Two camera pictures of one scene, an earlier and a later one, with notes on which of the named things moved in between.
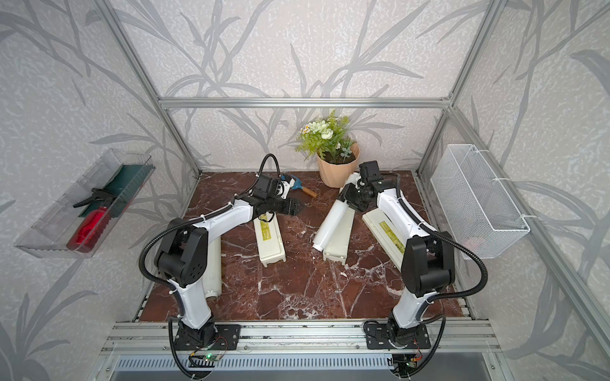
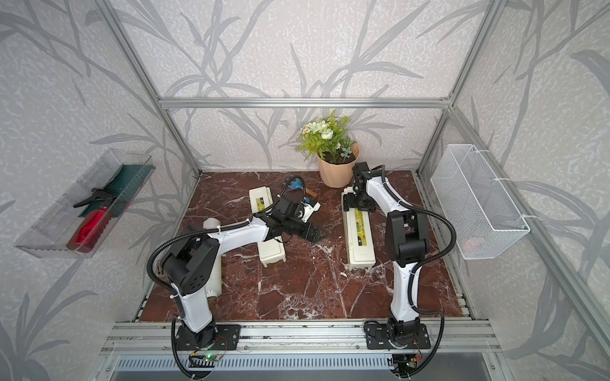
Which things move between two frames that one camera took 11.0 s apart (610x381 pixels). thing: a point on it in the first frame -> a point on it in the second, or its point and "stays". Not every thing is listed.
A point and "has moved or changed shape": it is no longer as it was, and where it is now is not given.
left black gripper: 288,202 -> 316,229
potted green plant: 336,154 stays
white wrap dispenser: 270,238 stays
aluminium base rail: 463,337 stays
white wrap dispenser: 388,234 has moved or changed shape
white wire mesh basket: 477,209 stays
